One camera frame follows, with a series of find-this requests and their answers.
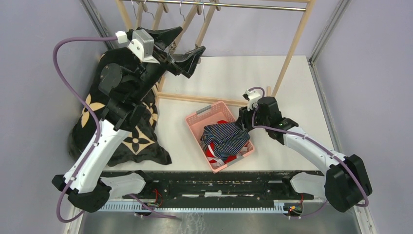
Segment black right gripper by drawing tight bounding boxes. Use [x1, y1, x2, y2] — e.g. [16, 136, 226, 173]
[234, 102, 269, 132]

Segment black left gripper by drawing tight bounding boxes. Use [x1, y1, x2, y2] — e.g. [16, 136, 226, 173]
[130, 27, 206, 101]

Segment dark striped boxer shorts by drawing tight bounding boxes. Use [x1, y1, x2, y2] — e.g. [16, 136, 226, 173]
[200, 122, 251, 158]

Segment wooden clip hanger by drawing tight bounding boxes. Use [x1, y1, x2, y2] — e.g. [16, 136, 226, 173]
[131, 0, 145, 27]
[151, 3, 169, 30]

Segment wooden hanger holding red underwear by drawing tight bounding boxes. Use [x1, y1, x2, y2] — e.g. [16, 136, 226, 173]
[169, 5, 202, 54]

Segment red printed underwear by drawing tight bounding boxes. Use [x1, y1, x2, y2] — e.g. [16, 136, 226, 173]
[205, 120, 249, 165]

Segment wooden hanger holding striped boxers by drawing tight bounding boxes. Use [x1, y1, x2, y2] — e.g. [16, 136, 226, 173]
[195, 6, 221, 48]

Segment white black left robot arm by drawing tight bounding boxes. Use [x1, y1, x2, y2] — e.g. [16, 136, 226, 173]
[52, 27, 206, 213]

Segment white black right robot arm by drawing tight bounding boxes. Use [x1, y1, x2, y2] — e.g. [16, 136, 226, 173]
[237, 91, 373, 213]

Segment empty wooden clip hanger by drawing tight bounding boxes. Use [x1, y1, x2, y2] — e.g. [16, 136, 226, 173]
[131, 0, 145, 27]

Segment black beige flower blanket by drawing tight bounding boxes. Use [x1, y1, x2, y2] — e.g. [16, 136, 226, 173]
[67, 47, 172, 167]

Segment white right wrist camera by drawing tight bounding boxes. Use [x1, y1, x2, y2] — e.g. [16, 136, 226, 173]
[243, 87, 265, 111]

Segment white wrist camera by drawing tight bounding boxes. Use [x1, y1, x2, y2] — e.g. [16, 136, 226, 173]
[115, 29, 160, 64]
[243, 87, 265, 111]

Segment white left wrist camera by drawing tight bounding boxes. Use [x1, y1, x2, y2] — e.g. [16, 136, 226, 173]
[115, 29, 160, 64]

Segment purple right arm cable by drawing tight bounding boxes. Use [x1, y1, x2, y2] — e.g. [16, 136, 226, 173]
[247, 86, 370, 208]

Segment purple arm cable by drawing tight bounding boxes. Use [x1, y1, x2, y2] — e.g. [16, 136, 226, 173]
[247, 86, 370, 208]
[53, 36, 118, 223]

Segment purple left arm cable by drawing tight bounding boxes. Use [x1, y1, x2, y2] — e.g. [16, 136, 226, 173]
[53, 36, 118, 223]

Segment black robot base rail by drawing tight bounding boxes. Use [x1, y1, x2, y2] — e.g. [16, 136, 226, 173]
[102, 171, 322, 216]

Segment wooden clothes rack frame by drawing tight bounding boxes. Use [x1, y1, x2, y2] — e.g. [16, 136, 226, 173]
[116, 0, 315, 97]

